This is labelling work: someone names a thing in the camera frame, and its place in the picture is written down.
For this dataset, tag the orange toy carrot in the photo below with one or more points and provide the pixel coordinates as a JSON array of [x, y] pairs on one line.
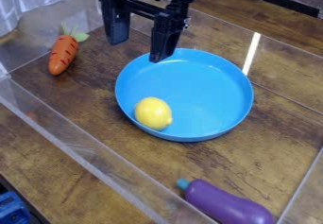
[[66, 49]]

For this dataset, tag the yellow toy lemon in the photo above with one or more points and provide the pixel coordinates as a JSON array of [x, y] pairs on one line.
[[154, 113]]

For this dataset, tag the blue round tray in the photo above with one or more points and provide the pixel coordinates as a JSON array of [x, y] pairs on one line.
[[203, 86]]

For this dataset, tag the clear acrylic enclosure wall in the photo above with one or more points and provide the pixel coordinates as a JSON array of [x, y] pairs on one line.
[[90, 169]]

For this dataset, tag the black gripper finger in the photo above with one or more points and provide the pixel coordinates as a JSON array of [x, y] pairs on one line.
[[165, 35], [117, 21]]

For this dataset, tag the black baseboard strip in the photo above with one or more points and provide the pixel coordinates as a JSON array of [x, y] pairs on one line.
[[290, 4]]

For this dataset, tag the blue plastic crate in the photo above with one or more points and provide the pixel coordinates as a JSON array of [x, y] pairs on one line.
[[14, 211]]

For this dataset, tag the purple toy eggplant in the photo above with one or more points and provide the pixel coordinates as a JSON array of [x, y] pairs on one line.
[[226, 207]]

